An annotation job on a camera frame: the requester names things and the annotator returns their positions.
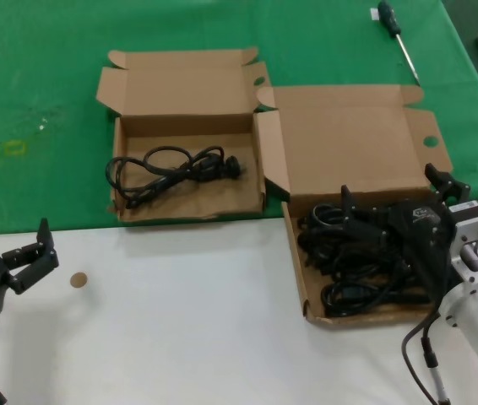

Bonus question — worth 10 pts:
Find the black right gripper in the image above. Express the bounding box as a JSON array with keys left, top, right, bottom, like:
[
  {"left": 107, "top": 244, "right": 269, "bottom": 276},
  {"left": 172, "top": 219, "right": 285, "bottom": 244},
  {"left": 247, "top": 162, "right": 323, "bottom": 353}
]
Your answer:
[{"left": 339, "top": 163, "right": 472, "bottom": 303}]

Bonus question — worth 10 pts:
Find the black power cable with plug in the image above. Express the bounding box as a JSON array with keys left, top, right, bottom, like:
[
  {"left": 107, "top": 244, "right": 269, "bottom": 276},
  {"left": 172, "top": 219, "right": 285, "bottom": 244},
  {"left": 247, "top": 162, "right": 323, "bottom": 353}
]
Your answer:
[{"left": 104, "top": 144, "right": 247, "bottom": 211}]

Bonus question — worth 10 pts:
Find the empty brown cardboard box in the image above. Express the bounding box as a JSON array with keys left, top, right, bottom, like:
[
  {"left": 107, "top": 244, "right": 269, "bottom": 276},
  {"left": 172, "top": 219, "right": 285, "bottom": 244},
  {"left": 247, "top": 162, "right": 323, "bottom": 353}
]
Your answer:
[{"left": 95, "top": 46, "right": 272, "bottom": 223}]

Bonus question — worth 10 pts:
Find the green tablecloth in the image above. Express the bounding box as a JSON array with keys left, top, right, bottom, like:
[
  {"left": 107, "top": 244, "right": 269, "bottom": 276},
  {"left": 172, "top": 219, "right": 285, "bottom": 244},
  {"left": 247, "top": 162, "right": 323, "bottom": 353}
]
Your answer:
[{"left": 0, "top": 0, "right": 478, "bottom": 236}]

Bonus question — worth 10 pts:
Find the brown cardboard box with cables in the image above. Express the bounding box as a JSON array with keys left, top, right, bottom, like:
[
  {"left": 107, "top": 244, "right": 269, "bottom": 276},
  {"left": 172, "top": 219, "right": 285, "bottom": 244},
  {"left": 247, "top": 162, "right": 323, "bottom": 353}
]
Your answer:
[{"left": 253, "top": 84, "right": 454, "bottom": 327}]

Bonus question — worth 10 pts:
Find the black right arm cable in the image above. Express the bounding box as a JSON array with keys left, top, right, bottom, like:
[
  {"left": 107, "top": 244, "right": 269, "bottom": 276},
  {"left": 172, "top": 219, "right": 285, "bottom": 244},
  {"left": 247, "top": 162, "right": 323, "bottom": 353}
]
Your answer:
[{"left": 400, "top": 290, "right": 443, "bottom": 405}]

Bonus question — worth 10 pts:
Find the black cable with silver connector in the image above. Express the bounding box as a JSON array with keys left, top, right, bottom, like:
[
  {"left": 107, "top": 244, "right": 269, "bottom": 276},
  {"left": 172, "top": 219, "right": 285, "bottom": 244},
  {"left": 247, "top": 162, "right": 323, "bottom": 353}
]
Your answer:
[{"left": 421, "top": 332, "right": 452, "bottom": 405}]

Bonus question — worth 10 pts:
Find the green handled screwdriver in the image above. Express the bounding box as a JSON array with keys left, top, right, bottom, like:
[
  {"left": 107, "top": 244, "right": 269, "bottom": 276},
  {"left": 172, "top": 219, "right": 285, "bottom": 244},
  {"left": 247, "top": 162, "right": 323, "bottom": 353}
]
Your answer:
[{"left": 376, "top": 0, "right": 421, "bottom": 85}]

